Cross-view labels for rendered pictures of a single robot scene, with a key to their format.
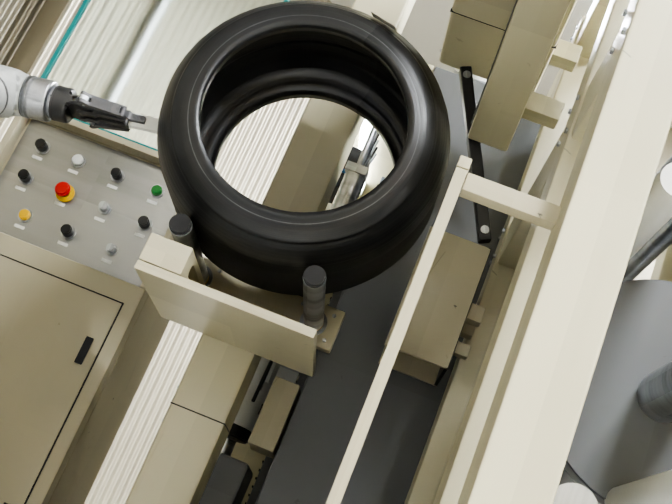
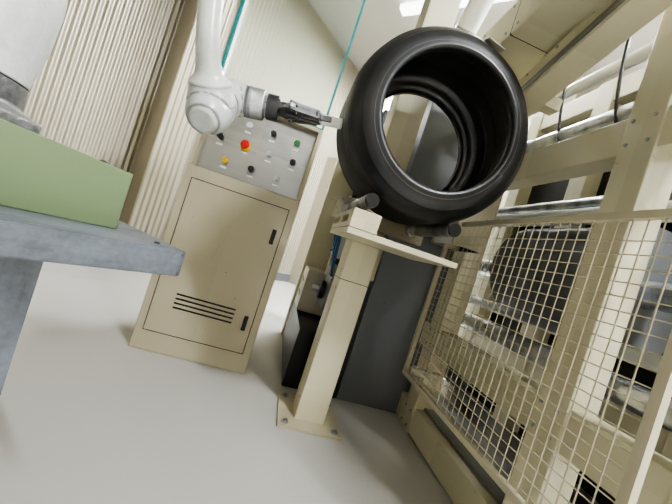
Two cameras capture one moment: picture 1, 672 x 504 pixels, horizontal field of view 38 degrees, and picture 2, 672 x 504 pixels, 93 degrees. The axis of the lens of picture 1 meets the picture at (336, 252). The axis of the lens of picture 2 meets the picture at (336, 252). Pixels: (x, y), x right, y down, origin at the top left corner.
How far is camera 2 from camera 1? 112 cm
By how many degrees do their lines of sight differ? 24
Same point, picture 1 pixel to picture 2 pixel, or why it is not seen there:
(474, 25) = (520, 45)
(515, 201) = not seen: outside the picture
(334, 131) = (415, 114)
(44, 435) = (259, 281)
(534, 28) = (591, 52)
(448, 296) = (483, 215)
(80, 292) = (265, 205)
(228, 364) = (367, 255)
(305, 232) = (454, 204)
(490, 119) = not seen: hidden behind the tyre
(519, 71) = (558, 81)
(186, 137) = (375, 139)
